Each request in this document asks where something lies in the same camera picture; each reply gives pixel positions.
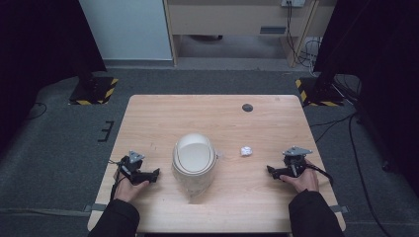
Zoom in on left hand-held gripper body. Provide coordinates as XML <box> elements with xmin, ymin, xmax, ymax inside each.
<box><xmin>118</xmin><ymin>150</ymin><xmax>146</xmax><ymax>186</ymax></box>

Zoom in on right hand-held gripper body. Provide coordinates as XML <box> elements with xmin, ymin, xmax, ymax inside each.
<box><xmin>282</xmin><ymin>145</ymin><xmax>314</xmax><ymax>179</ymax></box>

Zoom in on person's left hand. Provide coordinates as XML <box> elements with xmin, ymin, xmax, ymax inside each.
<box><xmin>113</xmin><ymin>169</ymin><xmax>151</xmax><ymax>203</ymax></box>

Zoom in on person's right hand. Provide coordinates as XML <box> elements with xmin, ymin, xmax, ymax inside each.
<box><xmin>279</xmin><ymin>160</ymin><xmax>321</xmax><ymax>194</ymax></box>

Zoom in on black stand base striped tape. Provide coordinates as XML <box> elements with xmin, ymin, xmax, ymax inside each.
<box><xmin>68</xmin><ymin>76</ymin><xmax>120</xmax><ymax>107</ymax></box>
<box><xmin>294</xmin><ymin>76</ymin><xmax>346</xmax><ymax>108</ymax></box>

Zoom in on black curtain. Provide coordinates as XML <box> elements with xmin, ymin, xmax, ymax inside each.
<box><xmin>312</xmin><ymin>0</ymin><xmax>419</xmax><ymax>198</ymax></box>
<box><xmin>0</xmin><ymin>0</ymin><xmax>108</xmax><ymax>156</ymax></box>

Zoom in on white panel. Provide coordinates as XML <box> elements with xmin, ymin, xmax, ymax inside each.
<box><xmin>78</xmin><ymin>0</ymin><xmax>174</xmax><ymax>61</ymax></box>

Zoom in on light wooden desk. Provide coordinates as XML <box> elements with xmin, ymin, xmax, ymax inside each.
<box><xmin>163</xmin><ymin>0</ymin><xmax>338</xmax><ymax>69</ymax></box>

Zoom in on grey power strip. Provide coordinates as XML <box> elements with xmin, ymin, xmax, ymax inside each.
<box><xmin>281</xmin><ymin>0</ymin><xmax>306</xmax><ymax>9</ymax></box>

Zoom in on left hand-held gripper cable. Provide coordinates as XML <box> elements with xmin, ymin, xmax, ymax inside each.
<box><xmin>109</xmin><ymin>159</ymin><xmax>128</xmax><ymax>201</ymax></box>

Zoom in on hand-held gripper cable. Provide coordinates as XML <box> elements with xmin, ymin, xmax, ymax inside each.
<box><xmin>109</xmin><ymin>159</ymin><xmax>128</xmax><ymax>201</ymax></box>
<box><xmin>305</xmin><ymin>162</ymin><xmax>335</xmax><ymax>188</ymax></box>

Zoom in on right hand-held gripper cable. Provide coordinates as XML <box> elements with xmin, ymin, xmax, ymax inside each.
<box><xmin>305</xmin><ymin>162</ymin><xmax>335</xmax><ymax>188</ymax></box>

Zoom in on grey table edge strap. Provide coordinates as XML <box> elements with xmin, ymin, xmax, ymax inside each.
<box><xmin>329</xmin><ymin>203</ymin><xmax>350</xmax><ymax>214</ymax></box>
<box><xmin>83</xmin><ymin>202</ymin><xmax>109</xmax><ymax>213</ymax></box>

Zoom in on long black floor cable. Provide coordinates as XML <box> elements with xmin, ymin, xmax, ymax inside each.
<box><xmin>309</xmin><ymin>112</ymin><xmax>393</xmax><ymax>237</ymax></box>

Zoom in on black cables under desk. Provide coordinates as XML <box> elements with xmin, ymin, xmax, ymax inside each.
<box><xmin>285</xmin><ymin>1</ymin><xmax>322</xmax><ymax>69</ymax></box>

